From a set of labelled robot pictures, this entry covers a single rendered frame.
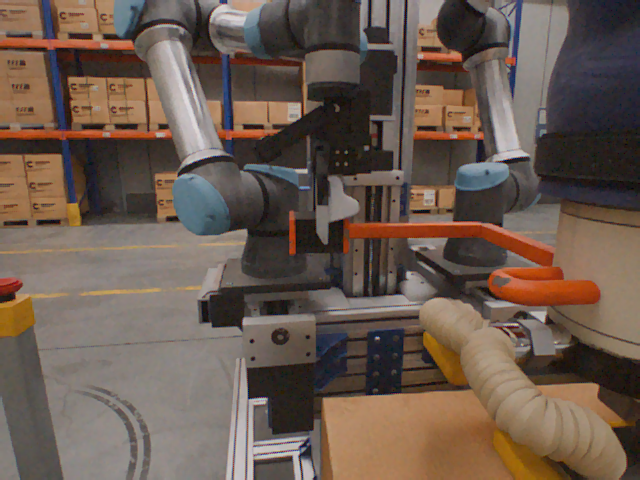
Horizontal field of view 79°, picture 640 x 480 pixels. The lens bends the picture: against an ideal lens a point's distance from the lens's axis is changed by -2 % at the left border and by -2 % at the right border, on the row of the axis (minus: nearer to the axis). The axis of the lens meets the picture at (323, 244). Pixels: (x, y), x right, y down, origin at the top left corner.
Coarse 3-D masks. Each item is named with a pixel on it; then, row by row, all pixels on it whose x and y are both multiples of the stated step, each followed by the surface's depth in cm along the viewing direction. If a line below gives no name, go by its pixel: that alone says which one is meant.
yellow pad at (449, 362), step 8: (512, 320) 48; (424, 336) 51; (424, 344) 51; (432, 344) 49; (440, 344) 48; (432, 352) 48; (440, 352) 46; (448, 352) 46; (440, 360) 46; (448, 360) 44; (456, 360) 44; (440, 368) 46; (448, 368) 43; (456, 368) 43; (448, 376) 43; (456, 376) 42; (464, 376) 43
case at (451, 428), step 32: (576, 384) 62; (352, 416) 55; (384, 416) 55; (416, 416) 55; (448, 416) 55; (480, 416) 55; (608, 416) 54; (352, 448) 49; (384, 448) 49; (416, 448) 49; (448, 448) 49; (480, 448) 49
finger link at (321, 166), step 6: (318, 156) 53; (318, 162) 52; (324, 162) 53; (318, 168) 52; (324, 168) 52; (318, 174) 52; (324, 174) 52; (318, 180) 52; (324, 180) 52; (318, 186) 52; (324, 186) 53; (318, 192) 53; (324, 192) 53; (318, 198) 53; (324, 198) 53; (318, 204) 53; (324, 204) 53
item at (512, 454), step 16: (496, 432) 33; (624, 432) 32; (496, 448) 33; (512, 448) 31; (528, 448) 31; (624, 448) 30; (512, 464) 30; (528, 464) 29; (544, 464) 29; (560, 464) 29
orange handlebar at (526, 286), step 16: (352, 224) 59; (368, 224) 59; (384, 224) 59; (400, 224) 60; (416, 224) 60; (432, 224) 60; (448, 224) 60; (464, 224) 60; (480, 224) 60; (496, 240) 55; (512, 240) 51; (528, 240) 49; (528, 256) 48; (544, 256) 45; (496, 272) 36; (512, 272) 37; (528, 272) 37; (544, 272) 37; (560, 272) 37; (496, 288) 35; (512, 288) 34; (528, 288) 33; (544, 288) 33; (560, 288) 33; (576, 288) 33; (592, 288) 33; (528, 304) 33; (544, 304) 33; (560, 304) 33; (576, 304) 34
